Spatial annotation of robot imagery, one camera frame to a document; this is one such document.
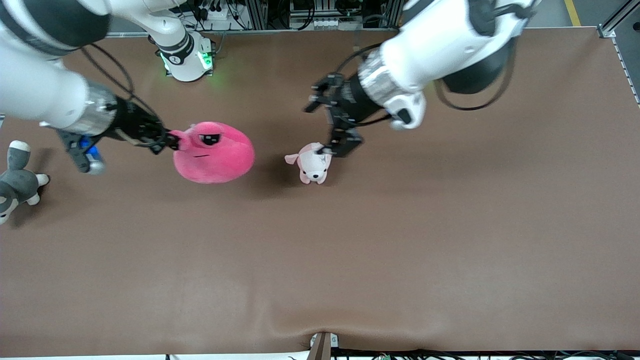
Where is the aluminium corner profile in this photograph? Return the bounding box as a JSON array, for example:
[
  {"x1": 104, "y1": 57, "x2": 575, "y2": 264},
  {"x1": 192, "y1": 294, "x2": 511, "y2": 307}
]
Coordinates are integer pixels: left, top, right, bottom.
[{"x1": 597, "y1": 0, "x2": 640, "y2": 39}]

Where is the pale pink plush dog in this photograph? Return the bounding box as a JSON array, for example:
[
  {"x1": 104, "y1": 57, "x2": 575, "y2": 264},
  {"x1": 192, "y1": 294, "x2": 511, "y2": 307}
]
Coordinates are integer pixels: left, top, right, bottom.
[{"x1": 285, "y1": 142, "x2": 333, "y2": 185}]

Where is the white power strip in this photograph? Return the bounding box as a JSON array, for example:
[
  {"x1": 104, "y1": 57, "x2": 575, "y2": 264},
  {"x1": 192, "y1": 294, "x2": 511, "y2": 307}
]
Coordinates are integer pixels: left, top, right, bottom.
[{"x1": 197, "y1": 4, "x2": 235, "y2": 22}]

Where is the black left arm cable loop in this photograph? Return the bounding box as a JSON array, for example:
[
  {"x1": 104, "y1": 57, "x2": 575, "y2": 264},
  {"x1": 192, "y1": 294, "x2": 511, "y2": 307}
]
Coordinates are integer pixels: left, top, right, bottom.
[{"x1": 434, "y1": 37, "x2": 517, "y2": 112}]

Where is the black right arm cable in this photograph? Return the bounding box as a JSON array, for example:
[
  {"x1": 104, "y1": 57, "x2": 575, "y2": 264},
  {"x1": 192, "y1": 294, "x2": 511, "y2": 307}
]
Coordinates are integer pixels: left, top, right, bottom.
[{"x1": 80, "y1": 44, "x2": 161, "y2": 121}]

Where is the metal table edge bracket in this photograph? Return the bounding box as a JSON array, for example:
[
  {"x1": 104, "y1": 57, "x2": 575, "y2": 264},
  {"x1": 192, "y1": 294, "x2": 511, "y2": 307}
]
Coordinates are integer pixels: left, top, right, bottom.
[{"x1": 309, "y1": 331, "x2": 340, "y2": 360}]

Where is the round pink plush face toy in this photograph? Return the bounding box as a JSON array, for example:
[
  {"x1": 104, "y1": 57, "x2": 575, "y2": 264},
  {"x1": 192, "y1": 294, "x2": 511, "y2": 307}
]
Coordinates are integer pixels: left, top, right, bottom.
[{"x1": 172, "y1": 121, "x2": 256, "y2": 185}]

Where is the grey white husky plush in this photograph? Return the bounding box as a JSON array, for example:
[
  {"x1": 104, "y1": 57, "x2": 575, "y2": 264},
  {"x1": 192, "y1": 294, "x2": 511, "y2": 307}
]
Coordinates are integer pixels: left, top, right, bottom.
[{"x1": 0, "y1": 140, "x2": 50, "y2": 225}]

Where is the aluminium frame rack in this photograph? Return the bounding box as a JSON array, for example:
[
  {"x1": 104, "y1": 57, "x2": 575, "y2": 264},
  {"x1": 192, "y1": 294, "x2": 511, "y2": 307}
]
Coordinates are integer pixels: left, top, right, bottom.
[{"x1": 240, "y1": 0, "x2": 406, "y2": 32}]

